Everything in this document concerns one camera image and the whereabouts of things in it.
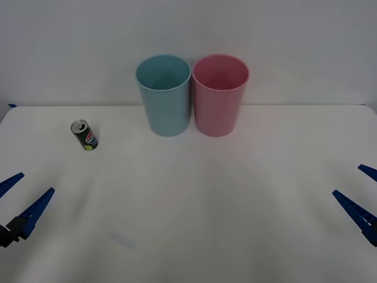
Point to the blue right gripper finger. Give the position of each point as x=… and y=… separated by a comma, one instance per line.
x=369, y=171
x=357, y=213

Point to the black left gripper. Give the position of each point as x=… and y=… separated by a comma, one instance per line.
x=4, y=237

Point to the black drink can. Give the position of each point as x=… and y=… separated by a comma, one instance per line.
x=86, y=137

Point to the pink plastic bin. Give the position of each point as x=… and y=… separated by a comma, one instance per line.
x=216, y=110

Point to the pale blue plastic bin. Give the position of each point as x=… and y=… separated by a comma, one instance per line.
x=166, y=109

